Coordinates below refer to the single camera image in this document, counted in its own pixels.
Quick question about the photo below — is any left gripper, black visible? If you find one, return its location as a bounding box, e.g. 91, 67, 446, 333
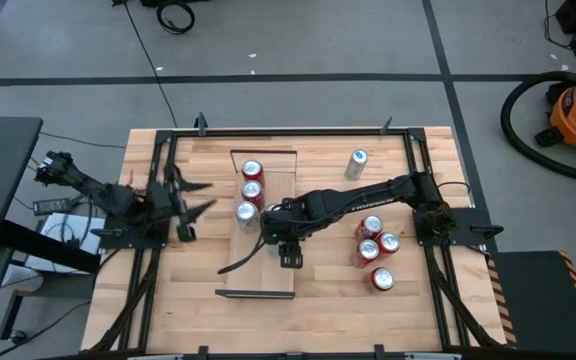
146, 177, 218, 227

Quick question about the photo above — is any silver Diet Coke can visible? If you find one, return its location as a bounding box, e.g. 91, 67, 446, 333
234, 200, 261, 234

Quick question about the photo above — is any red Star Wars Coca-Cola can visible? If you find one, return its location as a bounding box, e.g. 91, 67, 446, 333
240, 178, 266, 206

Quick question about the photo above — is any red Coca-Cola Zero can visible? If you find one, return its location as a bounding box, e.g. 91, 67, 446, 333
240, 158, 266, 184

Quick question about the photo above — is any red Coca-Cola can white script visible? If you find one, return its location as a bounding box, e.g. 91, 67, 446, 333
355, 214, 385, 242

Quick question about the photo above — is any tall blue silver Red Bull can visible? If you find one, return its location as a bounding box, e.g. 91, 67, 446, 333
343, 148, 370, 181

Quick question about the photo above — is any red strawberry Fanta can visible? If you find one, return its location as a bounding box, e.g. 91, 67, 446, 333
367, 266, 397, 294

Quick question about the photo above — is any red soda can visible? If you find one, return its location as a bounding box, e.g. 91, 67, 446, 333
355, 238, 381, 269

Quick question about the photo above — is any white box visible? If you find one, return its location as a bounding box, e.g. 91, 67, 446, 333
24, 212, 107, 275

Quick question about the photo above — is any black power adapter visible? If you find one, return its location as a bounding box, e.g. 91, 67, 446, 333
32, 197, 73, 217

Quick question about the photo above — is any black platform with hazard stripes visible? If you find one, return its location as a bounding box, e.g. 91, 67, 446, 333
486, 249, 576, 357

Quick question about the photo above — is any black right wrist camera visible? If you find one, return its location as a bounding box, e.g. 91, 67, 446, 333
278, 241, 304, 270

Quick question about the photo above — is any wooden shelf with black frame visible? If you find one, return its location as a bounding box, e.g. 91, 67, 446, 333
214, 148, 299, 301

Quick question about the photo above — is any black camera cable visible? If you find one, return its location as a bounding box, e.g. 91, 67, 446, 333
216, 232, 268, 276

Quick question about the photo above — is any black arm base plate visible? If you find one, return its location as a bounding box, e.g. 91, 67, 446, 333
90, 226, 170, 250
414, 206, 505, 247

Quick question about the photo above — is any black aluminium table frame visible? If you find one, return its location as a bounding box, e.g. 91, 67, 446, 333
90, 113, 507, 360

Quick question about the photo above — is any thin black floor cable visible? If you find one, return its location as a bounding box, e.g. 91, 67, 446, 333
121, 0, 179, 127

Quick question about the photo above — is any coiled black cable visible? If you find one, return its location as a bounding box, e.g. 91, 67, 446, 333
155, 0, 197, 36

